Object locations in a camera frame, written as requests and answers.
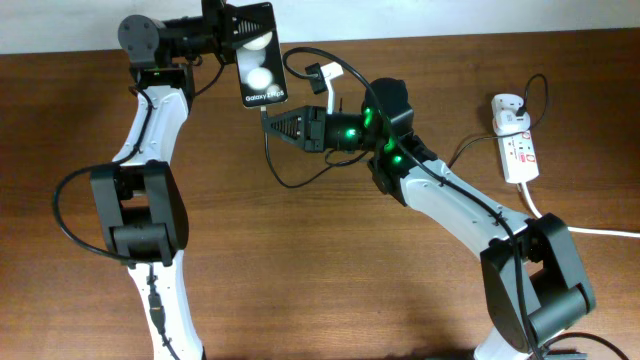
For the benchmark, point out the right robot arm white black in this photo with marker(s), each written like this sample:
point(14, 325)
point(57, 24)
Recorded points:
point(535, 282)

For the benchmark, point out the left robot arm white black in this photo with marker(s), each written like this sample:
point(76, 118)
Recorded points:
point(142, 215)

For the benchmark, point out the white USB charger plug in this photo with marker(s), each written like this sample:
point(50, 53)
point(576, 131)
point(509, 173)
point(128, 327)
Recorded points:
point(507, 122)

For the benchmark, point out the black Samsung smartphone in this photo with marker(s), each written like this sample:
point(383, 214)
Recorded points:
point(261, 70)

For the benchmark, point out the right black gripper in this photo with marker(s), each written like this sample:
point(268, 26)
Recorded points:
point(314, 128)

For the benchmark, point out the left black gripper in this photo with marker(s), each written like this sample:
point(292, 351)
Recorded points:
point(227, 23)

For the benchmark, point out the white power strip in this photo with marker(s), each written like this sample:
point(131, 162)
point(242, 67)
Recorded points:
point(519, 161)

